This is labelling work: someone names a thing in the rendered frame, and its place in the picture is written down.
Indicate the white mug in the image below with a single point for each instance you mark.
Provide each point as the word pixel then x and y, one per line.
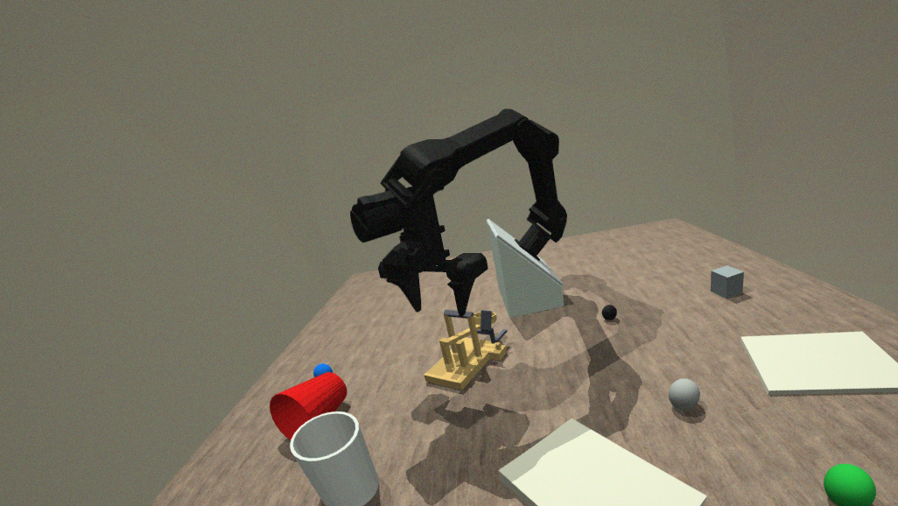
pixel 333 454

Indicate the cream flat rectangular sheet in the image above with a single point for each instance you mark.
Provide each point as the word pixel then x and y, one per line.
pixel 821 363

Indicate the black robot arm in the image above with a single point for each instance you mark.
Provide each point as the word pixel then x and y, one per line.
pixel 432 164

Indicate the blue ball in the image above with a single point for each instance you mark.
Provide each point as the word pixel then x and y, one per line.
pixel 321 369

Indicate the red cup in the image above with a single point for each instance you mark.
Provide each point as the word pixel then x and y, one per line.
pixel 291 408

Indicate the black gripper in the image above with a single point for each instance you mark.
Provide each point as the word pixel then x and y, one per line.
pixel 462 270

